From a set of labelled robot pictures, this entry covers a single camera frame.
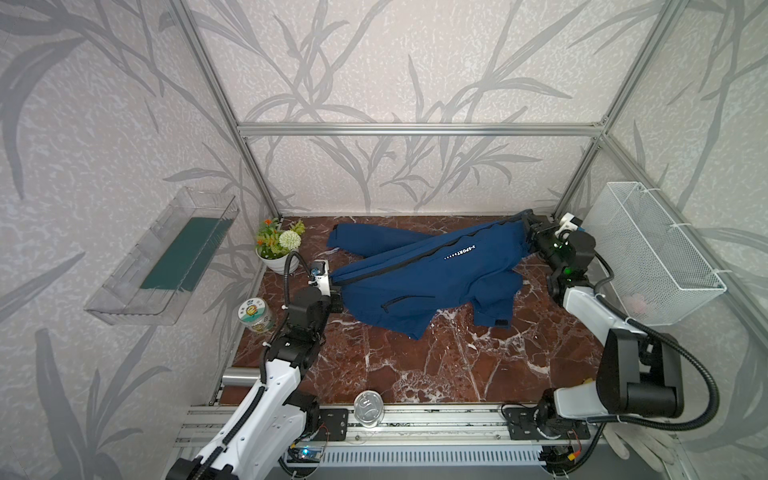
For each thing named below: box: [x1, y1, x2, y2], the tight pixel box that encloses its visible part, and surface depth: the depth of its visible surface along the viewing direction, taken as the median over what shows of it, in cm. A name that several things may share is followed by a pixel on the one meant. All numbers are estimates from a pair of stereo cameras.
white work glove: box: [602, 423, 679, 473], surface depth 72 cm
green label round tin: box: [237, 297, 275, 333], surface depth 87 cm
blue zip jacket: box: [326, 211, 532, 339], surface depth 88 cm
